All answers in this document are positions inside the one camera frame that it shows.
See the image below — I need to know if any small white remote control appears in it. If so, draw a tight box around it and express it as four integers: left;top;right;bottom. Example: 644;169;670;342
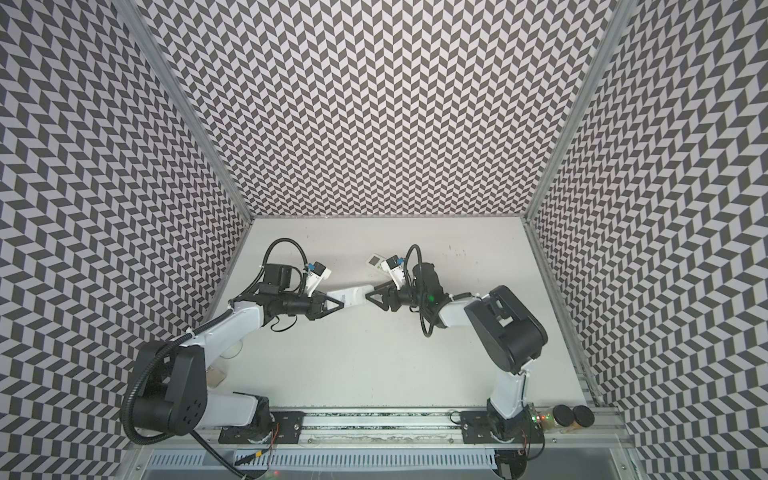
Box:
327;285;375;308

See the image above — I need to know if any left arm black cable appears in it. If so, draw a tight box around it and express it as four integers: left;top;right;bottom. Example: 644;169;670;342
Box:
233;237;311;335

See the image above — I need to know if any aluminium front rail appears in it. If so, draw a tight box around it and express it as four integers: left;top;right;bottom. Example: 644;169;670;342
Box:
131;407;631;451

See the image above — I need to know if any brown jar black lid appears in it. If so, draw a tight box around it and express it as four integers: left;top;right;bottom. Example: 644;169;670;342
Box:
206;365;227;388

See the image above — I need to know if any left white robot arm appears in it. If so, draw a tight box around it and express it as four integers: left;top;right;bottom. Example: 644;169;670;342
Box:
119;262;344;445

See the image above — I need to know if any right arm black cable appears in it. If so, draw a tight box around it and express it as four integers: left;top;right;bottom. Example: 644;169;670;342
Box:
404;243;439;338

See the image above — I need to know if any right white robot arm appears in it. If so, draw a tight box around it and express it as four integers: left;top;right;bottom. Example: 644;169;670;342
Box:
365;263;548;443

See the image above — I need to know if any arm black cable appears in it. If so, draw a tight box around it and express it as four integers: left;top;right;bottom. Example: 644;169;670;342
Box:
404;243;439;338
233;237;311;335

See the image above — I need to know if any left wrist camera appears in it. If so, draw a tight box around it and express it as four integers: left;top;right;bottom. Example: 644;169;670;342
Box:
304;262;331;296

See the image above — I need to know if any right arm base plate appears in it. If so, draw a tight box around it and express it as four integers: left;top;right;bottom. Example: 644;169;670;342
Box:
459;409;544;445

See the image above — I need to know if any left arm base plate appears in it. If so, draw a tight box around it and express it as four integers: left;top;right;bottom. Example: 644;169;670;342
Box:
218;410;305;447

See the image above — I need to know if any white remote with green buttons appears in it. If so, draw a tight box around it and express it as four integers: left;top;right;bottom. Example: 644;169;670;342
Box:
367;254;401;273

